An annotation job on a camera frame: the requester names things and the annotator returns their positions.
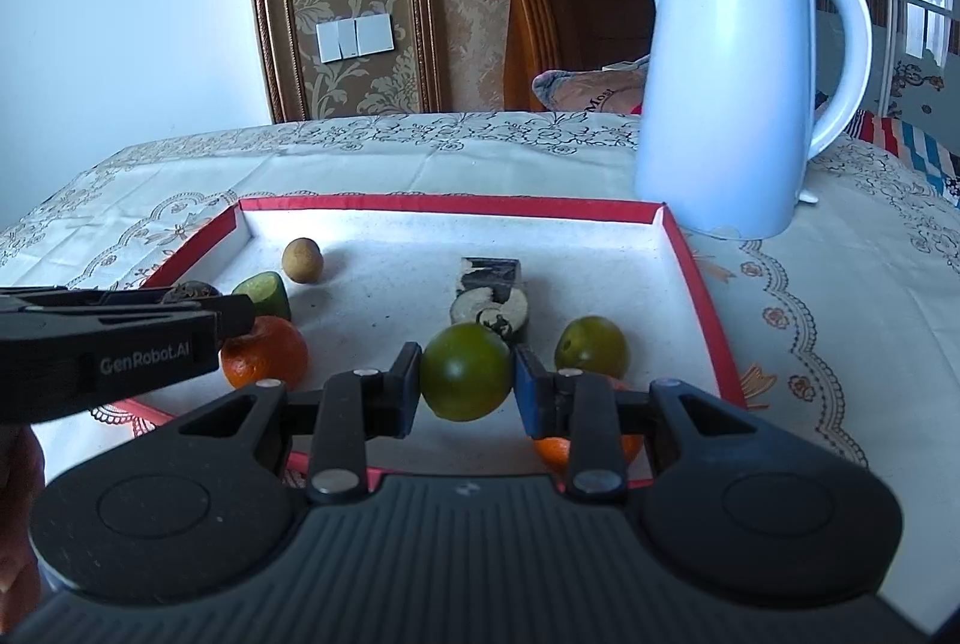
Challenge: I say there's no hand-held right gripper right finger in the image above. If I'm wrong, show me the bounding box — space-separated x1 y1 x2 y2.
511 344 760 498

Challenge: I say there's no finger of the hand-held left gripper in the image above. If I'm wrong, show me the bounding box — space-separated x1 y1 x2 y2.
0 285 175 311
196 296 257 341

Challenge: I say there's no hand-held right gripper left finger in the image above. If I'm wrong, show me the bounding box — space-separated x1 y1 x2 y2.
169 341 424 505

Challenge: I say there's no green cucumber piece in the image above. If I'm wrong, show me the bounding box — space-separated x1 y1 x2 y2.
230 270 293 323

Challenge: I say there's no large orange tangerine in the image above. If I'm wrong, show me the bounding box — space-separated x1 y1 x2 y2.
220 316 310 391

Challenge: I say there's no dark water chestnut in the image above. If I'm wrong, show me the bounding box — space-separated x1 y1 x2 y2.
164 280 223 309

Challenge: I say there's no large green tangerine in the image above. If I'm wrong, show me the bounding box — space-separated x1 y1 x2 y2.
419 322 515 423

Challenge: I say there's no small orange tangerine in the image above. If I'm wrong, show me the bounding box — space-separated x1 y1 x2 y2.
533 374 645 474

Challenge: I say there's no small green tangerine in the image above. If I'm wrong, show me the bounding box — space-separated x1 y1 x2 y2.
554 315 630 380

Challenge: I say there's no tan longan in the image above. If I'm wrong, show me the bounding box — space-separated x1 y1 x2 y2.
281 236 326 284

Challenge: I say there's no red cardboard tray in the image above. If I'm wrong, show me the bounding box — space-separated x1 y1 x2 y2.
90 194 749 489

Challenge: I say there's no person's left hand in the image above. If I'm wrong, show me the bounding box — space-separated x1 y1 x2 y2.
0 423 47 596

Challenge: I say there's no pink and grey blanket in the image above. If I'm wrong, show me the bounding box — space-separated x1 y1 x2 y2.
532 55 650 118

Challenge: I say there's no light blue electric kettle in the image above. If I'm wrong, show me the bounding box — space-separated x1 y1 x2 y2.
631 0 874 241

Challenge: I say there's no wooden headboard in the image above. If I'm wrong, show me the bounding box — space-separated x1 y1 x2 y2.
490 0 655 113

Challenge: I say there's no colourful striped bedding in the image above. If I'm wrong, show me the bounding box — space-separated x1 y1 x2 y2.
846 110 960 200

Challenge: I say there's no white light switch panel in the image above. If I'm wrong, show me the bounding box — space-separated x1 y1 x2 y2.
316 12 393 65

